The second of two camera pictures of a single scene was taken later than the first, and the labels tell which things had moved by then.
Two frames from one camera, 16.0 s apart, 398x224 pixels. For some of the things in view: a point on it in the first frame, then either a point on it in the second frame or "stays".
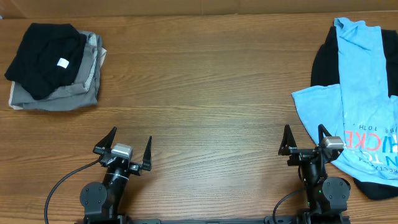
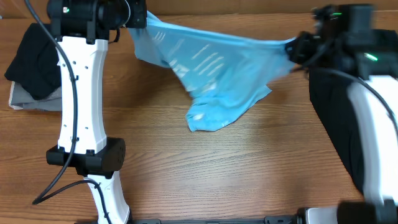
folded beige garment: [103, 52] stays
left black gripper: [136, 168] → [137, 20]
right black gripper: [288, 147] → [301, 45]
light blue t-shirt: [360, 110] → [216, 71]
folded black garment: [50, 56] stays
